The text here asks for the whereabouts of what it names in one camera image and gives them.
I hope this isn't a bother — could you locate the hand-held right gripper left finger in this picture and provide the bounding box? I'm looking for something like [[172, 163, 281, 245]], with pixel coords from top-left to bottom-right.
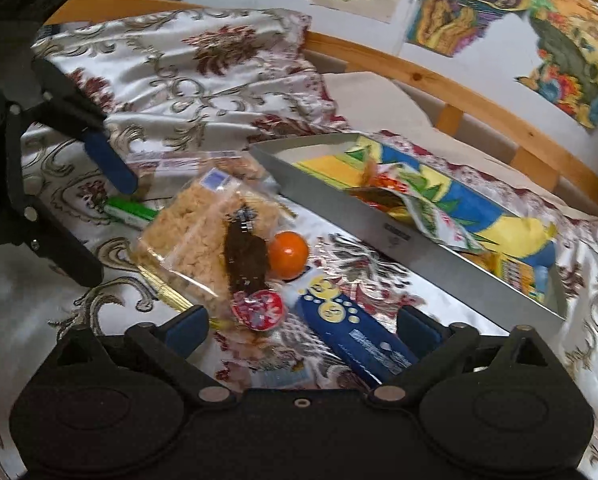
[[43, 305, 238, 407]]

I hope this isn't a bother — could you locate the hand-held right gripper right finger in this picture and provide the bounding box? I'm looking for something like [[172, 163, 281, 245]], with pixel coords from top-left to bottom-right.
[[368, 305, 565, 406]]

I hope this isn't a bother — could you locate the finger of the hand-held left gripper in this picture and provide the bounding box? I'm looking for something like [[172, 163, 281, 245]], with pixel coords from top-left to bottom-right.
[[6, 60, 140, 195], [4, 120, 104, 288]]

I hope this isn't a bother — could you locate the small green packet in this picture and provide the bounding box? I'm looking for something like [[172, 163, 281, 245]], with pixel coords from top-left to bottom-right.
[[103, 196, 161, 229]]

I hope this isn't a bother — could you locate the clear packet with pink label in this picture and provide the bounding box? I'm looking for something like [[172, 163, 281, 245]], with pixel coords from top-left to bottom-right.
[[125, 149, 260, 177]]

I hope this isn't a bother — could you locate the blue packet with yellow faces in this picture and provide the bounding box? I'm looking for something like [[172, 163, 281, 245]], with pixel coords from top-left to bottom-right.
[[295, 274, 421, 377]]

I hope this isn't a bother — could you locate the red round jelly cup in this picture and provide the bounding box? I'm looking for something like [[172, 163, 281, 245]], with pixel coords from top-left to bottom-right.
[[230, 289, 286, 332]]

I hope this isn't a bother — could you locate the clear rice cracker packet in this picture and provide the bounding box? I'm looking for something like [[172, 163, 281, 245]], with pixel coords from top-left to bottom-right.
[[130, 166, 285, 323]]

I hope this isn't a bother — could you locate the dark brown snack packet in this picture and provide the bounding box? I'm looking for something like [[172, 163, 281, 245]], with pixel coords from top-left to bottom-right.
[[223, 204, 271, 295]]

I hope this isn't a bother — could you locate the white green snack packet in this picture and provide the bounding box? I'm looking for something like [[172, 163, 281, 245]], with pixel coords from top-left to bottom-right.
[[374, 172, 486, 254]]

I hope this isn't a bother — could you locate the shallow metal tray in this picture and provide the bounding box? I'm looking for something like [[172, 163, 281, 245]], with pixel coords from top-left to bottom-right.
[[249, 131, 569, 322]]

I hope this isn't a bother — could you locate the yellow green snack packet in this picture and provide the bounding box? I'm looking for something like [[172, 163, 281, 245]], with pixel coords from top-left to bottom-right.
[[484, 250, 550, 292]]

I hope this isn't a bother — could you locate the small orange ball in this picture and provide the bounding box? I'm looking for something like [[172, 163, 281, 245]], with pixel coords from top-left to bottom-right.
[[268, 231, 311, 279]]

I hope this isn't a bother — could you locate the small light blue packet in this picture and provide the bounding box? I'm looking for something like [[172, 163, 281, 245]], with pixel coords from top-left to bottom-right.
[[256, 364, 312, 390]]

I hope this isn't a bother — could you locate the floral satin blanket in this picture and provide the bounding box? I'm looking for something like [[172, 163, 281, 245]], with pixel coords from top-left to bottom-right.
[[0, 7, 598, 480]]

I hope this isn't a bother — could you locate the colourful drawing sheet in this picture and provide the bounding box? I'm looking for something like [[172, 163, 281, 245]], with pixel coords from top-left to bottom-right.
[[293, 136, 559, 303]]

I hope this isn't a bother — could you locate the wooden bed frame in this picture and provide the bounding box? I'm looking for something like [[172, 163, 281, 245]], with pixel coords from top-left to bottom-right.
[[44, 0, 598, 206]]

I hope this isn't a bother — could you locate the blue swirl fish wall poster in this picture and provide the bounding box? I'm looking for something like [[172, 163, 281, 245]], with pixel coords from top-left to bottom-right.
[[406, 0, 541, 58]]

